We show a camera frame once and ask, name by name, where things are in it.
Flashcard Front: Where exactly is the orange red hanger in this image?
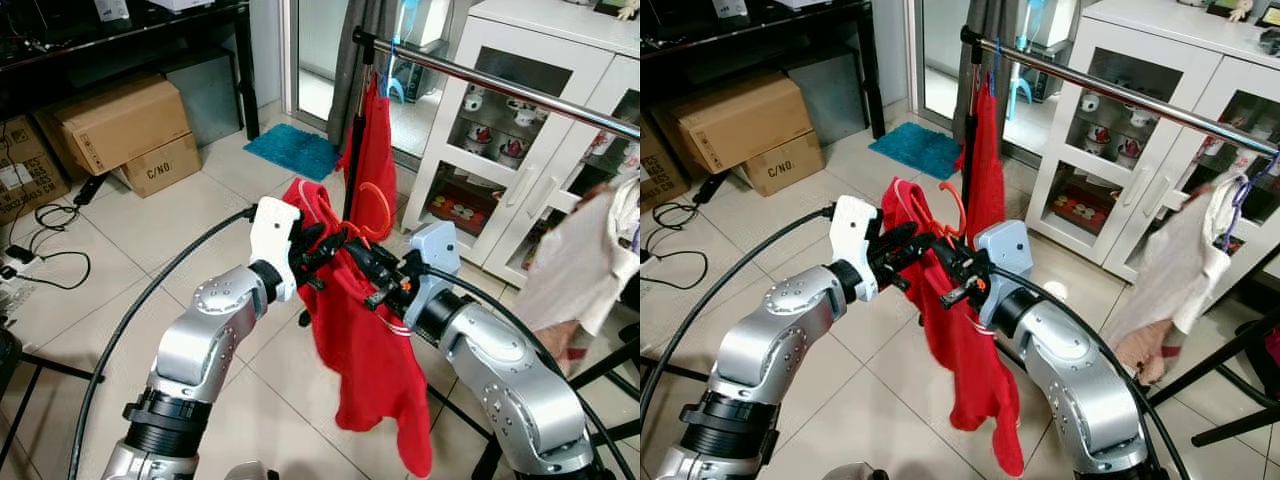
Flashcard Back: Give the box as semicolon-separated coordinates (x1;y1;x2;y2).
318;180;394;247
908;178;971;247

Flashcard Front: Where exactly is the red garment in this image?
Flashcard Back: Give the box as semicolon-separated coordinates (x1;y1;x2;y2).
338;72;399;246
955;75;1007;246
282;178;434;479
880;178;1027;479

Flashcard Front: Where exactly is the teal floor mat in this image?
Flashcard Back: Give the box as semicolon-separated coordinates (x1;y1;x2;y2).
243;122;341;183
868;121;963;182

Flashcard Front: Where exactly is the small printed cardboard box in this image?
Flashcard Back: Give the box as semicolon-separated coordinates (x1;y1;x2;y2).
740;130;827;197
118;132;204;199

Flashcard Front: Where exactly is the dark grey curtain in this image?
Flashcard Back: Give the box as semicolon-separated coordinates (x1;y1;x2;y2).
327;0;403;151
955;0;1031;151

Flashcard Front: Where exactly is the white garment with pink patch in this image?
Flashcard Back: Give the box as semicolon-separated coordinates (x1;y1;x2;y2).
515;178;641;376
1100;170;1251;386

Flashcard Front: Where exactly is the black power adapter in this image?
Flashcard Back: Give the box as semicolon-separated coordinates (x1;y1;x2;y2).
693;170;733;207
73;172;113;207

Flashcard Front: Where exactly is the large plain cardboard box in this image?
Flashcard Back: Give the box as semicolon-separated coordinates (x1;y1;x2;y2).
675;70;816;173
35;74;197;177

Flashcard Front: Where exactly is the labelled cardboard box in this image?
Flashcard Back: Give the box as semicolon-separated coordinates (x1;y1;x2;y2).
0;115;71;227
640;118;687;213

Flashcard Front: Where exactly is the black desk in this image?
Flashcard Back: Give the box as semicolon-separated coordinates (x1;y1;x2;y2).
0;0;263;141
640;0;887;141

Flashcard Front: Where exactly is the white glass door cabinet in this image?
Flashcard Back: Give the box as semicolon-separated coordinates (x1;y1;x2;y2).
1025;0;1280;286
405;0;641;291

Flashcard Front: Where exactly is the white power strip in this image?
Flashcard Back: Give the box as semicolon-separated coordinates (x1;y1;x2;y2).
0;255;43;306

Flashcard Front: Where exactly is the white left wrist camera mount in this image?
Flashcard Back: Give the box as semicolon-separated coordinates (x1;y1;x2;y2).
829;194;882;303
247;196;302;303

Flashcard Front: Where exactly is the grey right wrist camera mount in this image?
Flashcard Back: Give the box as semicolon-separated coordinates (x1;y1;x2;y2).
975;219;1035;326
405;221;462;326

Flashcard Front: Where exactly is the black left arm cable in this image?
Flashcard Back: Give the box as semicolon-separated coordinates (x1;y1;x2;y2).
65;205;263;480
640;205;839;426

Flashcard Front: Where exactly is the black floor cable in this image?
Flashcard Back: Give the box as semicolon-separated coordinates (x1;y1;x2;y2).
5;200;93;293
645;200;717;293

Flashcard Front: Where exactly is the metal clothes rail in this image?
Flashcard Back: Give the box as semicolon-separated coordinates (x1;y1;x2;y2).
960;26;1280;159
352;28;641;141

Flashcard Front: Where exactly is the black stool frame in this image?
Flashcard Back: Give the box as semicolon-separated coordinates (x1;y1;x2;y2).
0;328;107;473
640;355;693;387

